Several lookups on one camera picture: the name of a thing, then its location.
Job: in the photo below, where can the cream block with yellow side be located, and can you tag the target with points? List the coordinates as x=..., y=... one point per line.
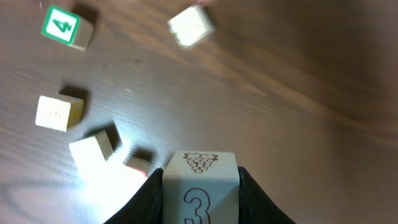
x=59, y=112

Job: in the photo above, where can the red U wooden block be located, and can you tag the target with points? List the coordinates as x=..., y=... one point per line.
x=140, y=165

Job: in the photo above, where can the blue-edged number 3 block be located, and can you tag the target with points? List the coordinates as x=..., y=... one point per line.
x=201, y=188

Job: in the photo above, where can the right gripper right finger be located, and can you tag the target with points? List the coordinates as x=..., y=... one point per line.
x=255, y=207

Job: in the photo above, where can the plain cream wooden block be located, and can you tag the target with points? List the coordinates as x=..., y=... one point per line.
x=191, y=26

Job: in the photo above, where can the green 4 wooden block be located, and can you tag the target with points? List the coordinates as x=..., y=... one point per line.
x=67, y=28

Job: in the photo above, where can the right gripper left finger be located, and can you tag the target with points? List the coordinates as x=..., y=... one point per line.
x=145, y=207

